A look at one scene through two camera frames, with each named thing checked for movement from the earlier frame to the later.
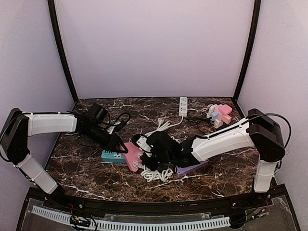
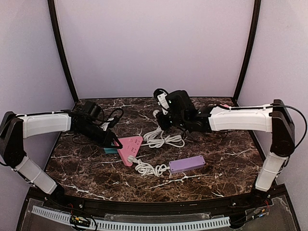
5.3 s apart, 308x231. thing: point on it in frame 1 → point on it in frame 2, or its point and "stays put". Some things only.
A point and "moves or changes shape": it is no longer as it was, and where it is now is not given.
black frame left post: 52,6 stays put
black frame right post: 256,8 stays put
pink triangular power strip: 132,155 moves or changes shape
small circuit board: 79,220 stays put
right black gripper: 152,158 → 162,121
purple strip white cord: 150,175 → 145,169
